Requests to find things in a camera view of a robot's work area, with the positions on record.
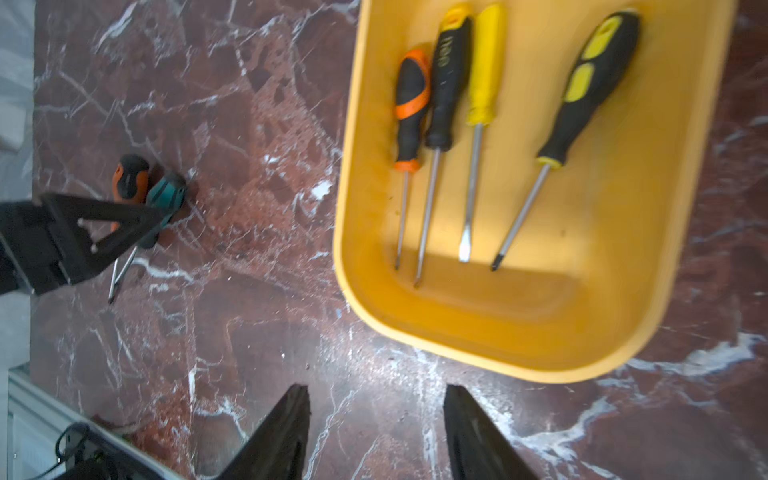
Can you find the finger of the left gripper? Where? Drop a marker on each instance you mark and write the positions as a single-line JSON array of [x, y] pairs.
[[91, 234]]

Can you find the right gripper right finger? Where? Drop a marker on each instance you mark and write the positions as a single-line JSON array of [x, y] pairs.
[[477, 449]]

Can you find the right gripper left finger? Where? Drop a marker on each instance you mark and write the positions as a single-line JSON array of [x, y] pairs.
[[277, 448]]

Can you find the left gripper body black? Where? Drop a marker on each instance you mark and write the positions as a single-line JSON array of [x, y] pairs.
[[31, 258]]

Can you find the orange handled large screwdriver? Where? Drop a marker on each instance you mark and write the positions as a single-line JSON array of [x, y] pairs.
[[130, 185]]

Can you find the green black handled screwdriver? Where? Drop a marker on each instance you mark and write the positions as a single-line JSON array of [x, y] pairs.
[[168, 194]]

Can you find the yellow handled screwdriver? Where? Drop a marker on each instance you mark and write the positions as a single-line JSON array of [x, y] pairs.
[[484, 82]]

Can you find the black yellow stubby screwdriver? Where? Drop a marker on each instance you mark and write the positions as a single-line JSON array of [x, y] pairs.
[[596, 72]]

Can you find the black orange small screwdriver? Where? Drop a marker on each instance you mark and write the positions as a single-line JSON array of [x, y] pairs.
[[412, 97]]

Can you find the black yellow-tip slim screwdriver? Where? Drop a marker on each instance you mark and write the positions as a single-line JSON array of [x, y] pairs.
[[450, 72]]

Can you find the yellow plastic storage box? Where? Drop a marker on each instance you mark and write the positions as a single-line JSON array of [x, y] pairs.
[[569, 276]]

